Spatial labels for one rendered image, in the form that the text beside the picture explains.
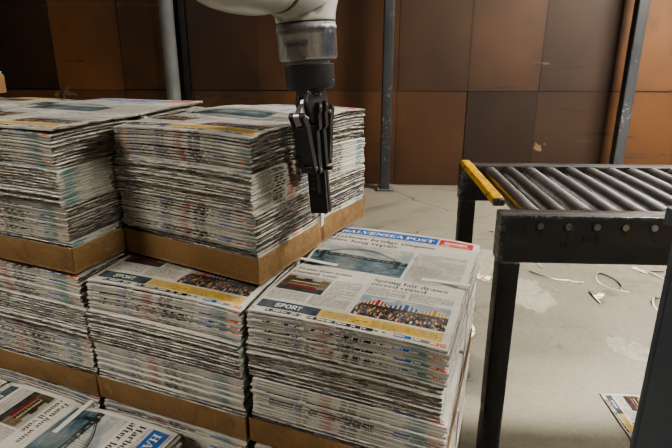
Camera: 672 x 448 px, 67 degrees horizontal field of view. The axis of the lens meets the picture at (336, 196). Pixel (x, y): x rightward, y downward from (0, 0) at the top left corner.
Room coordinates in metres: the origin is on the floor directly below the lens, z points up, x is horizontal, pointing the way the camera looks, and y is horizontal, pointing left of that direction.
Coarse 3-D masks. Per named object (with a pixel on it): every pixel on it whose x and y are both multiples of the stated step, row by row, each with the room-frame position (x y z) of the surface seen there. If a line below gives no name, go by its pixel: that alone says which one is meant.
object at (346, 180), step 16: (336, 112) 0.92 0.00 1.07; (352, 112) 0.98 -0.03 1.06; (336, 128) 0.92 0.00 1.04; (352, 128) 0.97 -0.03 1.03; (336, 144) 0.91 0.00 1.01; (352, 144) 0.97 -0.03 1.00; (336, 160) 0.91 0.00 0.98; (352, 160) 0.97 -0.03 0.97; (336, 176) 0.90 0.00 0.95; (352, 176) 0.96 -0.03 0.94; (336, 192) 0.90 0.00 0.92; (352, 192) 0.96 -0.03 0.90; (336, 208) 0.91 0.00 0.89
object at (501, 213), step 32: (512, 224) 1.12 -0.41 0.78; (544, 224) 1.11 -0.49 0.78; (576, 224) 1.11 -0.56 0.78; (608, 224) 1.10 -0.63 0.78; (640, 224) 1.10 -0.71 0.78; (512, 256) 1.12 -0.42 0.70; (544, 256) 1.11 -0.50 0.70; (576, 256) 1.11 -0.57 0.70; (608, 256) 1.10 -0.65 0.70; (640, 256) 1.10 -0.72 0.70
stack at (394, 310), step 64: (128, 256) 0.81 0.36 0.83; (320, 256) 0.81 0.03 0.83; (384, 256) 0.82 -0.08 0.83; (448, 256) 0.82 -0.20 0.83; (0, 320) 0.80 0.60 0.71; (64, 320) 0.75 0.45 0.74; (128, 320) 0.70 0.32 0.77; (192, 320) 0.66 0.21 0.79; (256, 320) 0.63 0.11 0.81; (320, 320) 0.60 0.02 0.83; (384, 320) 0.60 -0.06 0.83; (448, 320) 0.60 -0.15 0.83; (128, 384) 0.71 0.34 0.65; (192, 384) 0.66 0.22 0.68; (256, 384) 0.63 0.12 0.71; (320, 384) 0.59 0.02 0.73; (384, 384) 0.56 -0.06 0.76; (448, 384) 0.58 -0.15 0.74
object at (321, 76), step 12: (288, 72) 0.78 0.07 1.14; (300, 72) 0.76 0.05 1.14; (312, 72) 0.76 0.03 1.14; (324, 72) 0.77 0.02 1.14; (288, 84) 0.78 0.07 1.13; (300, 84) 0.76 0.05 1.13; (312, 84) 0.76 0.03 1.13; (324, 84) 0.77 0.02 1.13; (300, 96) 0.76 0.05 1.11; (312, 96) 0.77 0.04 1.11; (324, 96) 0.81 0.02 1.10; (312, 108) 0.77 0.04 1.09; (312, 120) 0.77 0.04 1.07
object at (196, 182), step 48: (144, 144) 0.80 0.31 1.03; (192, 144) 0.74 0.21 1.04; (240, 144) 0.70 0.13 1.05; (288, 144) 0.78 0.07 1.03; (144, 192) 0.79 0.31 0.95; (192, 192) 0.74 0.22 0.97; (240, 192) 0.70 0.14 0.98; (288, 192) 0.77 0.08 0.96; (192, 240) 0.75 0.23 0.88; (240, 240) 0.70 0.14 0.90; (288, 240) 0.76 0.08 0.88
